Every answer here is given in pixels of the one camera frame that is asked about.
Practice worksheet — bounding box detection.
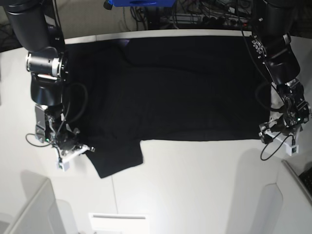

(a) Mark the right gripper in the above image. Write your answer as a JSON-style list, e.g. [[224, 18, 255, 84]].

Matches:
[[51, 126, 95, 155]]

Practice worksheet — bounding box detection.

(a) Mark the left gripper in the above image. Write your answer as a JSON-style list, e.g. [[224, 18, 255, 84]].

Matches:
[[259, 115, 302, 144]]

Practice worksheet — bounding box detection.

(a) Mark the black T-shirt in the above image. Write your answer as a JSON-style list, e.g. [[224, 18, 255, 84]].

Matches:
[[67, 36, 271, 178]]

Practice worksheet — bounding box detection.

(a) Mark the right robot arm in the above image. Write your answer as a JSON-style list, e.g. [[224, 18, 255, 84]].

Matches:
[[0, 0, 95, 156]]

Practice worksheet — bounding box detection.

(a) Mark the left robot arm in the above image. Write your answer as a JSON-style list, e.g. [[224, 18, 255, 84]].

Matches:
[[251, 0, 311, 144]]

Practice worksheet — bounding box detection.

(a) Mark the black keyboard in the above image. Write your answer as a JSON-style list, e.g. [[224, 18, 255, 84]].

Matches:
[[299, 168, 312, 194]]

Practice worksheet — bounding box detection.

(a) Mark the black power strip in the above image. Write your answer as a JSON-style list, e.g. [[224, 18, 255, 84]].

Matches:
[[201, 16, 238, 27]]

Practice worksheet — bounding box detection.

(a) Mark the blue box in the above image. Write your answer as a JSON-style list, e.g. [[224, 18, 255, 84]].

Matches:
[[103, 0, 175, 10]]

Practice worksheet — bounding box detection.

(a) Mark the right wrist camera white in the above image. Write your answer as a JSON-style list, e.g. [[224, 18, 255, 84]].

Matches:
[[54, 145, 85, 172]]

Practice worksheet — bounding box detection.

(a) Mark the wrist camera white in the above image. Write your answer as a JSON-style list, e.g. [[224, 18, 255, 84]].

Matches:
[[260, 130, 299, 161], [54, 145, 85, 172]]

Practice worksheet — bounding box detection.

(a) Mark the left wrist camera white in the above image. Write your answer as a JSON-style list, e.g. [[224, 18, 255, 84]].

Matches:
[[260, 130, 299, 161]]

